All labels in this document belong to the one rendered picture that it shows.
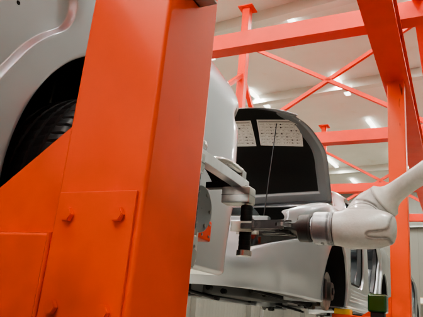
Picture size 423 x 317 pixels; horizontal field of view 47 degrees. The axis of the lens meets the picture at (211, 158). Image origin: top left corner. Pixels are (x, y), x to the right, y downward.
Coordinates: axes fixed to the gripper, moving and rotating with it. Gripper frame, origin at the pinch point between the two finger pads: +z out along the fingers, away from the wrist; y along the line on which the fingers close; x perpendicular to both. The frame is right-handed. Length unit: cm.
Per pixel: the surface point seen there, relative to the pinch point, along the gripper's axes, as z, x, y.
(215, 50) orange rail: 163, 239, 275
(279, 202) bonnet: 100, 85, 324
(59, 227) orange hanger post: -3, -14, -76
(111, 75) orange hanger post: -7, 10, -76
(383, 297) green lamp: -40.1, -17.8, -14.2
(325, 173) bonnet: 52, 108, 307
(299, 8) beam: 193, 547, 653
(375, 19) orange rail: -6, 214, 230
